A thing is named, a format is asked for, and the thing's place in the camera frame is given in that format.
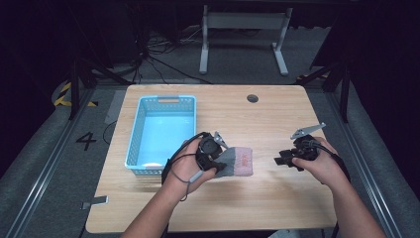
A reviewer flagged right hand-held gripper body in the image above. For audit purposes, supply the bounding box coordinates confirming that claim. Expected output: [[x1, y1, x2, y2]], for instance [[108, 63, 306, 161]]
[[290, 122, 327, 162]]

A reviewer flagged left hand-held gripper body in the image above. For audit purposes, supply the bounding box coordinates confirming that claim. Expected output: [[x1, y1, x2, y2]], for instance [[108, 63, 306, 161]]
[[195, 131, 230, 173]]

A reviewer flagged light blue plastic basket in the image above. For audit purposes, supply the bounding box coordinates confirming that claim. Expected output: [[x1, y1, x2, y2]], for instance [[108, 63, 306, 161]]
[[124, 94, 198, 176]]

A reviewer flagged person's right hand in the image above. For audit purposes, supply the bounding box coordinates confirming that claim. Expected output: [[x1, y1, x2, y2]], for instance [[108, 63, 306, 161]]
[[291, 137, 349, 194]]

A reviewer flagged person's left hand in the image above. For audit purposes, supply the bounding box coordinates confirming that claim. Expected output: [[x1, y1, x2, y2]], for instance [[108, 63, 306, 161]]
[[162, 138, 219, 201]]

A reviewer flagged grey tape piece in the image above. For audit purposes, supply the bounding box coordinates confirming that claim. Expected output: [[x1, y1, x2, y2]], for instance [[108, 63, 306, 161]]
[[80, 194, 110, 211]]

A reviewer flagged white metal stand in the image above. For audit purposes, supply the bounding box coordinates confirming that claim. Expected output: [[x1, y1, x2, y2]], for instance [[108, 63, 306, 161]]
[[198, 4, 294, 76]]

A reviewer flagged yellow black hazard tape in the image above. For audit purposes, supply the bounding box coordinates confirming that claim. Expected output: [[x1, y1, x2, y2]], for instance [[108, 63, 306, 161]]
[[53, 81, 99, 108]]

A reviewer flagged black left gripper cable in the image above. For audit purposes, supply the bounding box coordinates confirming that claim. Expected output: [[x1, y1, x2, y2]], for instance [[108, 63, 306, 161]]
[[160, 131, 211, 186]]

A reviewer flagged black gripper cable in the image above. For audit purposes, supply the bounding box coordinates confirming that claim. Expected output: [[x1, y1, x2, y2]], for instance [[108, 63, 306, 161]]
[[305, 138, 352, 183], [160, 131, 211, 186]]

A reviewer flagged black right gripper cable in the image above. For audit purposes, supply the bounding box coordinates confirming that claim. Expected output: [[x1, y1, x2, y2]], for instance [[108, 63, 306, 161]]
[[305, 138, 352, 183]]

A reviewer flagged thin grey wrist lanyard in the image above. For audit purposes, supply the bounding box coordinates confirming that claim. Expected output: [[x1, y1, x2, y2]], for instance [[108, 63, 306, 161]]
[[171, 163, 203, 202]]

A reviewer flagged black metal frame stand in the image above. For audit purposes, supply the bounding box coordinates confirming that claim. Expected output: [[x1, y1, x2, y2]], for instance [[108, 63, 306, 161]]
[[67, 56, 134, 121], [296, 59, 352, 124]]

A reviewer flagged long aluminium floor rail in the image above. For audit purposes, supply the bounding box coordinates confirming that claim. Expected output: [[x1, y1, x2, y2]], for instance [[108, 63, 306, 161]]
[[325, 90, 402, 238], [4, 88, 95, 238]]

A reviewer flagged bundle of black floor cables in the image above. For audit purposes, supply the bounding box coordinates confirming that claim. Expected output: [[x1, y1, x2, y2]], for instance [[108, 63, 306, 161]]
[[132, 25, 213, 85]]

